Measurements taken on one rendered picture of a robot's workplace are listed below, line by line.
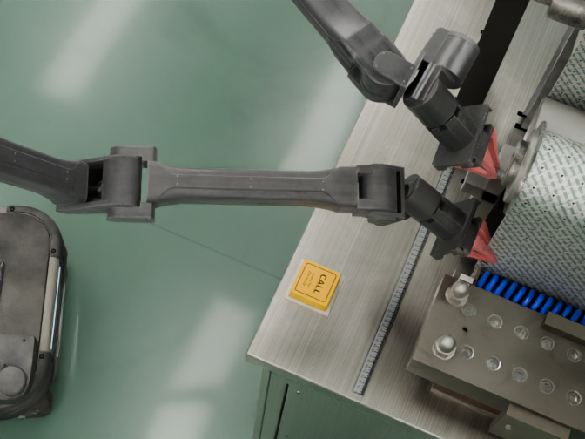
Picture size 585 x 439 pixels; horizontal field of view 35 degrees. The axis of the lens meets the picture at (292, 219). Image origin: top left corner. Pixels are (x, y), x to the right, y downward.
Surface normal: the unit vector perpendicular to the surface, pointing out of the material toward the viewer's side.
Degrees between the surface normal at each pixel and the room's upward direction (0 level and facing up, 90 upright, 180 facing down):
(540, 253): 90
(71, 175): 60
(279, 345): 0
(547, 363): 0
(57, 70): 0
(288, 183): 15
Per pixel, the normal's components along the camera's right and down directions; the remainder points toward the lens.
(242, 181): 0.09, -0.21
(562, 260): -0.40, 0.81
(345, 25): -0.08, -0.34
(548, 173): -0.15, 0.06
